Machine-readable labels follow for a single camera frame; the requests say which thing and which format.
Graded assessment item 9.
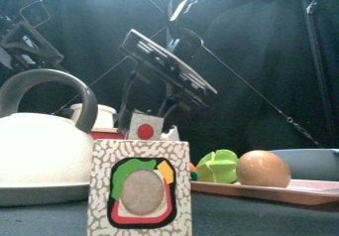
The green toy lettuce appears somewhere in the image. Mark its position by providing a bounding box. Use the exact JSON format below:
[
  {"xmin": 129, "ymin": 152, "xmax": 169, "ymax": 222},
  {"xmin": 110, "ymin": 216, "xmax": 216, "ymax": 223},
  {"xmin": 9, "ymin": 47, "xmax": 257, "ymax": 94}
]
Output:
[{"xmin": 196, "ymin": 149, "xmax": 241, "ymax": 184}]

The white kettle with grey handle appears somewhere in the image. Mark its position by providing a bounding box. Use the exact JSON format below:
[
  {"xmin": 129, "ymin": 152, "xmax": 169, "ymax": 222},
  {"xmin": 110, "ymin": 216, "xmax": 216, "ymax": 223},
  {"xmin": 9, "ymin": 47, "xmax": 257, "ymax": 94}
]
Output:
[{"xmin": 0, "ymin": 68, "xmax": 99, "ymax": 208}]

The red toy block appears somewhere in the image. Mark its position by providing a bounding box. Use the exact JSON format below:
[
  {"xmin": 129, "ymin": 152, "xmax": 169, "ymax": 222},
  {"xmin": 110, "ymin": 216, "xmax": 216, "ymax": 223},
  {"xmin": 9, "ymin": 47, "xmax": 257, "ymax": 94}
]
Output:
[{"xmin": 89, "ymin": 129, "xmax": 127, "ymax": 141}]

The blue-grey pan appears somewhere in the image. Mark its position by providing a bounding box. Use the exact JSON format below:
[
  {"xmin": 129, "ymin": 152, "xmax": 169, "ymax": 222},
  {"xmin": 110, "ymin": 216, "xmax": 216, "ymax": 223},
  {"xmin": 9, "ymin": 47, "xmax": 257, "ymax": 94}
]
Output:
[{"xmin": 269, "ymin": 148, "xmax": 339, "ymax": 182}]

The brown egg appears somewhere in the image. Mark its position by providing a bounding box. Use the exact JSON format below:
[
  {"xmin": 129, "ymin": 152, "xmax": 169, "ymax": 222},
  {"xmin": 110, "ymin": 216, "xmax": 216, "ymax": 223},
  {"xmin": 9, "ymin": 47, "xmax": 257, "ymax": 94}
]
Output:
[{"xmin": 236, "ymin": 150, "xmax": 293, "ymax": 188}]

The large sushi roll green filling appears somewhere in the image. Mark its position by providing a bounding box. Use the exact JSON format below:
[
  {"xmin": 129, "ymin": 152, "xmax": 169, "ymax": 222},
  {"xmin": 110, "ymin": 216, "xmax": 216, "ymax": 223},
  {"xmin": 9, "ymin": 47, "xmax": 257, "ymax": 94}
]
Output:
[{"xmin": 86, "ymin": 139, "xmax": 194, "ymax": 236}]

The black frame pole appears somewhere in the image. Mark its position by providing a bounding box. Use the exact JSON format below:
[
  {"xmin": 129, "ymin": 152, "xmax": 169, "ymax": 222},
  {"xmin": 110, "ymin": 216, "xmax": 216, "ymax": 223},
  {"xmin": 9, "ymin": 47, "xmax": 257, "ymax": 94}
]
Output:
[{"xmin": 298, "ymin": 0, "xmax": 339, "ymax": 145}]

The pink wooden tray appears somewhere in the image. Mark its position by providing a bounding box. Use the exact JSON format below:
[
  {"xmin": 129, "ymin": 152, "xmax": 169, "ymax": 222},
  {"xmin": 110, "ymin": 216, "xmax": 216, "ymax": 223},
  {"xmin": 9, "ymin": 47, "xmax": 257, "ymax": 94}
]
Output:
[{"xmin": 190, "ymin": 178, "xmax": 339, "ymax": 207}]

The small orange toy piece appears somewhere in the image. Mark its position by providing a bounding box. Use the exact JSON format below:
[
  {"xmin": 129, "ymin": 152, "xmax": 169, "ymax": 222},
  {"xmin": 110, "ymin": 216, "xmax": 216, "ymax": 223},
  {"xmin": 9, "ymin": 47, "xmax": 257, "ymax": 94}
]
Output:
[{"xmin": 190, "ymin": 163, "xmax": 200, "ymax": 181}]

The small white toy piece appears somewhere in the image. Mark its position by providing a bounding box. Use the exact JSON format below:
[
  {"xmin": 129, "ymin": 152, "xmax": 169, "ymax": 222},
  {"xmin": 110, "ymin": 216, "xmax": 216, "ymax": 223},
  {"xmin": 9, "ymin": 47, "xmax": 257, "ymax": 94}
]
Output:
[{"xmin": 161, "ymin": 124, "xmax": 182, "ymax": 142}]

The thin diagonal brace wire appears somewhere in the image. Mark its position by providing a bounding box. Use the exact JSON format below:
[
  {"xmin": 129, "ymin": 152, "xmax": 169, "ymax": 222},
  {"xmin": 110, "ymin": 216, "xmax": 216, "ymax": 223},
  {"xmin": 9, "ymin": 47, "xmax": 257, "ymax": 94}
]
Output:
[{"xmin": 201, "ymin": 44, "xmax": 325, "ymax": 149}]

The small sushi roll red centre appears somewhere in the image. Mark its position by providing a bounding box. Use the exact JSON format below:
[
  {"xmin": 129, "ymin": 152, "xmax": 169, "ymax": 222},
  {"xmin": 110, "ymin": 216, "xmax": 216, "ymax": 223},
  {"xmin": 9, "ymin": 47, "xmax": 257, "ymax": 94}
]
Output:
[{"xmin": 126, "ymin": 112, "xmax": 166, "ymax": 141}]

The white toy pot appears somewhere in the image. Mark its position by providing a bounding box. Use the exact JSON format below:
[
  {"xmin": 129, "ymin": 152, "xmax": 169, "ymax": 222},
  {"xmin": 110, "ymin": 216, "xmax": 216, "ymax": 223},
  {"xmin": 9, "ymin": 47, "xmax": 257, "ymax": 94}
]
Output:
[{"xmin": 70, "ymin": 102, "xmax": 119, "ymax": 131}]

